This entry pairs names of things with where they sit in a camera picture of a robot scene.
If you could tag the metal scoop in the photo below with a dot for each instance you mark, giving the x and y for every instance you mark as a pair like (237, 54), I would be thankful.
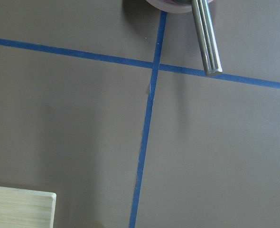
(206, 38)

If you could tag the pink bowl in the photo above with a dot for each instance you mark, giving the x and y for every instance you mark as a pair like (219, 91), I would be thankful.
(172, 6)

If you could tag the wooden cutting board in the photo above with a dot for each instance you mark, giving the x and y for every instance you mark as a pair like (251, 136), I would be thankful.
(20, 208)

